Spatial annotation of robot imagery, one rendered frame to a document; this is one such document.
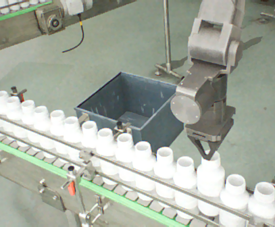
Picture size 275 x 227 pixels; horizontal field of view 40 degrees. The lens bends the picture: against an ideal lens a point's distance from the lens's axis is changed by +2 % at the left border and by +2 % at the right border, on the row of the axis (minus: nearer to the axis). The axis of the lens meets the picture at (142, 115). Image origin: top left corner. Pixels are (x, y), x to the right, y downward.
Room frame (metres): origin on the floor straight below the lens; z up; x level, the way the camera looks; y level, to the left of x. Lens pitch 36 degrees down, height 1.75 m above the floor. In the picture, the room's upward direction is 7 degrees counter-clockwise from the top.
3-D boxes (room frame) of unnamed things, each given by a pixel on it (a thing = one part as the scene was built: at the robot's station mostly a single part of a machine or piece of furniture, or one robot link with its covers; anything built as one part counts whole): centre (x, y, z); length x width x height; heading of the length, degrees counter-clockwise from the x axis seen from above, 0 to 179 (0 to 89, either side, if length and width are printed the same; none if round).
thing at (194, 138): (0.58, -0.13, 1.25); 0.07 x 0.07 x 0.09; 53
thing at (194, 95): (0.55, -0.11, 1.42); 0.12 x 0.09 x 0.12; 142
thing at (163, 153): (0.65, -0.04, 1.08); 0.06 x 0.06 x 0.17
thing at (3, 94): (1.01, 0.42, 1.08); 0.06 x 0.06 x 0.17
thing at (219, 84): (0.58, -0.13, 1.39); 0.07 x 0.06 x 0.07; 142
